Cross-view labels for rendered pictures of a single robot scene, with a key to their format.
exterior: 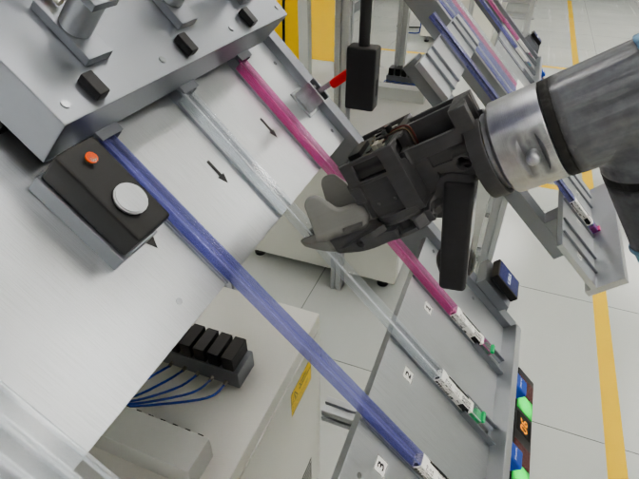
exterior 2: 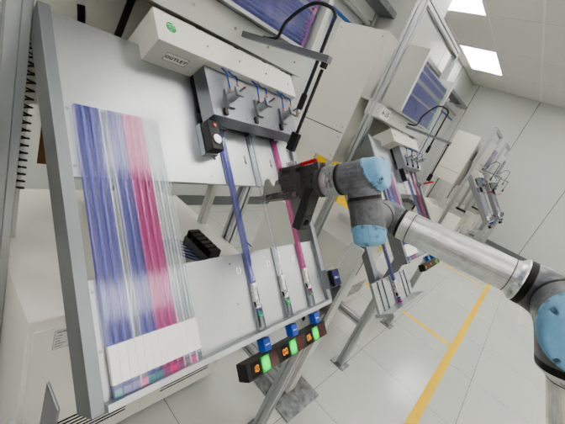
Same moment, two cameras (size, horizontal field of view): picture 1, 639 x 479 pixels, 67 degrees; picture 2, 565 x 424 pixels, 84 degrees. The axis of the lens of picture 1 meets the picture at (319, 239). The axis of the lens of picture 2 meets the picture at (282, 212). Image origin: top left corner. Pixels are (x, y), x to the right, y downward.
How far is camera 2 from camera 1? 0.48 m
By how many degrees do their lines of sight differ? 21
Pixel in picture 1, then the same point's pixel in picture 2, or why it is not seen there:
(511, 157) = (321, 178)
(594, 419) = not seen: outside the picture
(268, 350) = not seen: hidden behind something
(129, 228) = (213, 144)
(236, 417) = not seen: hidden behind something
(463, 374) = (292, 288)
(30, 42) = (219, 95)
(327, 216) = (269, 187)
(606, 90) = (348, 166)
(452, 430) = (273, 295)
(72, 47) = (227, 102)
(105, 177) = (214, 130)
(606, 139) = (345, 179)
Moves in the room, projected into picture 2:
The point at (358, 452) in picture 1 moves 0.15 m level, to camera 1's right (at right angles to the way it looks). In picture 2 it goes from (234, 258) to (287, 289)
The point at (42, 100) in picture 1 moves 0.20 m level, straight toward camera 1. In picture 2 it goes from (213, 106) to (208, 117)
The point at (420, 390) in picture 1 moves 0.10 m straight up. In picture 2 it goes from (270, 272) to (283, 241)
